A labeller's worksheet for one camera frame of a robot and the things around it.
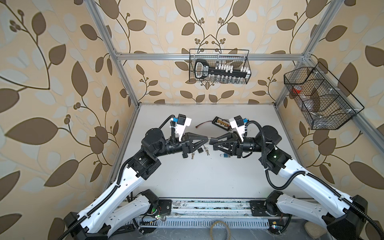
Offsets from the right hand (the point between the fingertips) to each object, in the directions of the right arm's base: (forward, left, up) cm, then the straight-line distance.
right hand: (214, 145), depth 56 cm
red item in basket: (+39, -53, -6) cm, 66 cm away
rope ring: (-21, -3, -38) cm, 43 cm away
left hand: (0, +3, +3) cm, 4 cm away
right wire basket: (+22, -57, -1) cm, 61 cm away
